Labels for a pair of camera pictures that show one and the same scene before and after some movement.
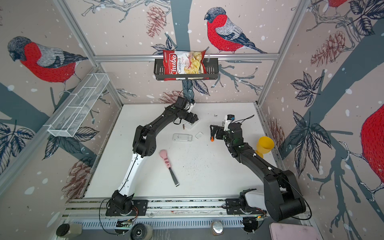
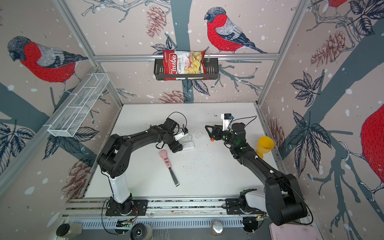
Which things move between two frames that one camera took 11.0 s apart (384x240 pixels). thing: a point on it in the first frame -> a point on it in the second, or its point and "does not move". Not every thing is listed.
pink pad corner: (292, 231) does not move
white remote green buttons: (189, 125) -> (188, 144)
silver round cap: (217, 226) does not move
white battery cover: (199, 134) does not move
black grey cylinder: (70, 230) does not move
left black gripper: (189, 118) -> (176, 147)
